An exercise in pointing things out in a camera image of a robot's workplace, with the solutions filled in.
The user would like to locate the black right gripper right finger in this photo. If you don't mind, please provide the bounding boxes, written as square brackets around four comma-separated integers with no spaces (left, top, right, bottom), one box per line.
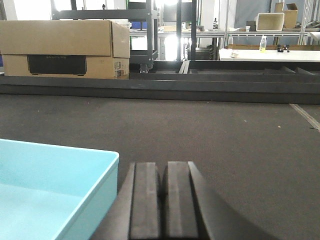
[163,161,276,240]

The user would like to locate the small cardboard box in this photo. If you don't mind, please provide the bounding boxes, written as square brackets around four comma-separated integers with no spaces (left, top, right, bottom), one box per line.
[274,2,298,29]

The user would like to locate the white work table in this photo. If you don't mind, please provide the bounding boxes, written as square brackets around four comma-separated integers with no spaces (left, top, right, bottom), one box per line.
[219,49,320,63]

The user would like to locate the black conveyor belt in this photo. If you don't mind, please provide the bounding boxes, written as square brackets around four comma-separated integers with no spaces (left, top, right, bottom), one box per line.
[0,94,320,240]

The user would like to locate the brown cardboard box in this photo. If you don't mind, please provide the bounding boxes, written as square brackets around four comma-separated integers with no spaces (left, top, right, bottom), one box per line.
[0,20,130,79]

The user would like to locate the dark metal shelving unit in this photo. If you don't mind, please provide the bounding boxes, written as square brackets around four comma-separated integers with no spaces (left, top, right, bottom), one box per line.
[51,0,198,73]

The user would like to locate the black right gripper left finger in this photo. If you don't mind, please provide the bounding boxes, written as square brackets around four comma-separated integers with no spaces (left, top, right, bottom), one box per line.
[90,162,161,240]

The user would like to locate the white plastic tub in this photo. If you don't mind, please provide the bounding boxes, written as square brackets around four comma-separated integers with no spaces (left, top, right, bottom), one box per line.
[256,12,285,32]

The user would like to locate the light blue plastic bin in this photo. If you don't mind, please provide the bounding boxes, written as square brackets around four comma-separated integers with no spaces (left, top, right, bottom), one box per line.
[0,139,120,240]

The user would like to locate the yellow drink bottle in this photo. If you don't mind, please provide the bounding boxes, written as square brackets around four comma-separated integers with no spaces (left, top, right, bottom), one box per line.
[259,35,267,53]

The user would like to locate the dark conveyor side rail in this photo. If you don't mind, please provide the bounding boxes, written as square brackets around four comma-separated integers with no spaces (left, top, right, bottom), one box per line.
[0,60,320,105]

